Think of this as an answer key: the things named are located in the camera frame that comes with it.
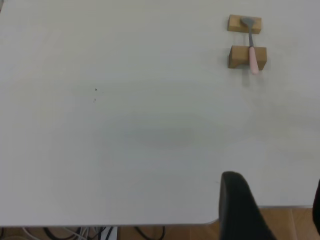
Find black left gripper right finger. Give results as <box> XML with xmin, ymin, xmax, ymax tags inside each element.
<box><xmin>312</xmin><ymin>178</ymin><xmax>320</xmax><ymax>227</ymax></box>

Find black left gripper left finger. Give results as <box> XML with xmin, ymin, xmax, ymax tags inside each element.
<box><xmin>219</xmin><ymin>171</ymin><xmax>277</xmax><ymax>240</ymax></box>

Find spoon with pink handle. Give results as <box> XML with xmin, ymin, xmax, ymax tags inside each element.
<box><xmin>240</xmin><ymin>16</ymin><xmax>260</xmax><ymax>75</ymax></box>

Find arched wooden block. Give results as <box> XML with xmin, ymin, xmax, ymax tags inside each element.
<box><xmin>227</xmin><ymin>45</ymin><xmax>267</xmax><ymax>72</ymax></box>

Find flat rectangular wooden block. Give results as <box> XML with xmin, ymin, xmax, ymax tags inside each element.
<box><xmin>227</xmin><ymin>14</ymin><xmax>263</xmax><ymax>35</ymax></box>

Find black cable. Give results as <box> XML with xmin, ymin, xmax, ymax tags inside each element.
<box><xmin>42</xmin><ymin>226</ymin><xmax>85</xmax><ymax>240</ymax></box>
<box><xmin>133</xmin><ymin>226</ymin><xmax>166</xmax><ymax>240</ymax></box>

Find white cable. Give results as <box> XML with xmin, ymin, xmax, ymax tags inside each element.
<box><xmin>21</xmin><ymin>226</ymin><xmax>38</xmax><ymax>240</ymax></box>

